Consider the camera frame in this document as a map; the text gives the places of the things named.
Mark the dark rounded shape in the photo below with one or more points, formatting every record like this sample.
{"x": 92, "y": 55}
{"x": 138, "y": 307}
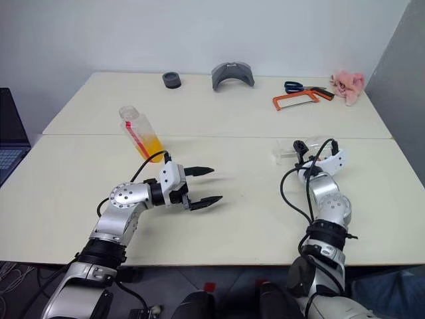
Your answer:
{"x": 274, "y": 299}
{"x": 199, "y": 305}

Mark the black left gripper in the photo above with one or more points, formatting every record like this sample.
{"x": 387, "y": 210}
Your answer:
{"x": 186, "y": 201}

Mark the red square marker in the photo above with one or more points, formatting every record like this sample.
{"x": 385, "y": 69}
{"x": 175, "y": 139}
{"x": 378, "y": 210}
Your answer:
{"x": 210, "y": 286}

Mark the person's blue jeans leg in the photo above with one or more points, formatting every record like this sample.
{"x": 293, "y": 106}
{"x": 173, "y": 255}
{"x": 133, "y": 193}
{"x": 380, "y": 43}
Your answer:
{"x": 388, "y": 289}

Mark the pink cloth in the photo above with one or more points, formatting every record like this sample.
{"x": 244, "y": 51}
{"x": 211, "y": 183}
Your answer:
{"x": 348, "y": 83}

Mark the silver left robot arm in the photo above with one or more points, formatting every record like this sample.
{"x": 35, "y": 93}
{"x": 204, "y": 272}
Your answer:
{"x": 126, "y": 196}

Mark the black round tape roll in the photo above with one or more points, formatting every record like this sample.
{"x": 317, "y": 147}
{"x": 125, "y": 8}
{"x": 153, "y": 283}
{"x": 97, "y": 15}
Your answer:
{"x": 172, "y": 79}

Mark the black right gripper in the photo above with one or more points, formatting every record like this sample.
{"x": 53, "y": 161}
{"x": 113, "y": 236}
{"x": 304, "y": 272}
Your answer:
{"x": 307, "y": 163}

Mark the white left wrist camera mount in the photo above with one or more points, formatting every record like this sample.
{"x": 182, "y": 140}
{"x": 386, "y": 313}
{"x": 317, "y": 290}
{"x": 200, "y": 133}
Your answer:
{"x": 166, "y": 176}

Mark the dark laptop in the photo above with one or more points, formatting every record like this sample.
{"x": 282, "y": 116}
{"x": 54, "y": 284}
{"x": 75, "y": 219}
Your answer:
{"x": 10, "y": 116}

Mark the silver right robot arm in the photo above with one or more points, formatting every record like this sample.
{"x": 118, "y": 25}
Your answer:
{"x": 327, "y": 189}

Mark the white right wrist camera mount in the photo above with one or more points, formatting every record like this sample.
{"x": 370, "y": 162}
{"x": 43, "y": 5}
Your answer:
{"x": 337, "y": 161}

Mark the orange hacksaw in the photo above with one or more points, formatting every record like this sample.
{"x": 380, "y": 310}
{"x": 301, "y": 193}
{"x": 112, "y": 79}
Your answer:
{"x": 277, "y": 101}

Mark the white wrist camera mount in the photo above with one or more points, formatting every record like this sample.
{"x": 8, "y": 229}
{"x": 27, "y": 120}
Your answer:
{"x": 166, "y": 176}
{"x": 337, "y": 161}

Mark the clear wine glass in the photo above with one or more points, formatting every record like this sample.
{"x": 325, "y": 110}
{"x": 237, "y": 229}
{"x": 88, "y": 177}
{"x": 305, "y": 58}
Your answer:
{"x": 285, "y": 151}

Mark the bottle with orange liquid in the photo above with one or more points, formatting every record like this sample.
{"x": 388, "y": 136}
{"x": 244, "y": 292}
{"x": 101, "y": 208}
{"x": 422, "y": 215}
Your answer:
{"x": 151, "y": 148}

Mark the black floor device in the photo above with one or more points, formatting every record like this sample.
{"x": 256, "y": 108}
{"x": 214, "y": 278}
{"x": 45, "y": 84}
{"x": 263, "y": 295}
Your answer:
{"x": 146, "y": 311}

